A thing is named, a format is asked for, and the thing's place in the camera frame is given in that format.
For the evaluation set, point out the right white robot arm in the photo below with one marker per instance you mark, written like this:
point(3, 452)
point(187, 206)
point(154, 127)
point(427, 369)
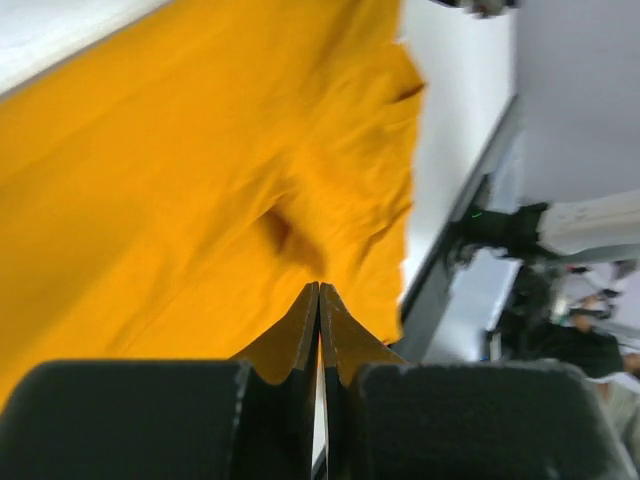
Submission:
point(604, 229)

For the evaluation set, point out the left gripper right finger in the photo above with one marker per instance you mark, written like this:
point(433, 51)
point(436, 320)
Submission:
point(391, 419)

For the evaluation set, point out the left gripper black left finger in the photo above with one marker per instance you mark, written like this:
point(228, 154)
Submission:
point(247, 417)

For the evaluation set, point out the yellow t shirt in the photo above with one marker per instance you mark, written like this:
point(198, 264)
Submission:
point(168, 193)

